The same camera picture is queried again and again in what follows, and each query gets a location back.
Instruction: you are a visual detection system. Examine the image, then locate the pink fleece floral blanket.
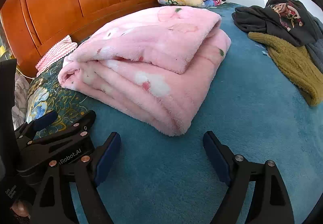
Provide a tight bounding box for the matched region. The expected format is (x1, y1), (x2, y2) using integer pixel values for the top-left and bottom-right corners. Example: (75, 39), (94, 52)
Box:
(58, 6), (231, 137)

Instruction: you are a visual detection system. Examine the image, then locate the person's left hand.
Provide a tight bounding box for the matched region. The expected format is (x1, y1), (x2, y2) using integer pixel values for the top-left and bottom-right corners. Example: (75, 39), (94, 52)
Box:
(11, 200), (30, 218)

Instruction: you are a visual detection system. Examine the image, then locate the pink white striped cloth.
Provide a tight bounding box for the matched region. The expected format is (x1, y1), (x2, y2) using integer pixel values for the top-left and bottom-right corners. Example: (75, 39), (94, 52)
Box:
(36, 35), (78, 77)

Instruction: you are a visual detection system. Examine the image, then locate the teal floral bed cover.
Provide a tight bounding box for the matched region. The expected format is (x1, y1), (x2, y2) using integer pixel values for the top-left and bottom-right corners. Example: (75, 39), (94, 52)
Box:
(27, 3), (322, 223)

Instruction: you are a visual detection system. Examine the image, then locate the orange wooden headboard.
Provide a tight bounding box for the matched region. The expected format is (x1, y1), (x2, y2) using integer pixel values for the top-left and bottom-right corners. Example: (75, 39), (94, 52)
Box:
(1, 0), (158, 77)

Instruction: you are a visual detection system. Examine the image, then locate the mustard knitted sweater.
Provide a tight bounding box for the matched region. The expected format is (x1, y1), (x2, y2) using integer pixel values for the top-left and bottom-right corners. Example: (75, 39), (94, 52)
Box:
(248, 32), (322, 107)

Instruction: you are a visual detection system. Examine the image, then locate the grey-blue garment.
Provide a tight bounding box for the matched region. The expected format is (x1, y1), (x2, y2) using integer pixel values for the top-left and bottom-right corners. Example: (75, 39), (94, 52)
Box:
(305, 14), (323, 73)

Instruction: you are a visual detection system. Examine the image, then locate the dark grey cartoon sweatshirt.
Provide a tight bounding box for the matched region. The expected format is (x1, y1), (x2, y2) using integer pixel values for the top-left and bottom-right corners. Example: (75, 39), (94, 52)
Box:
(232, 0), (322, 47)

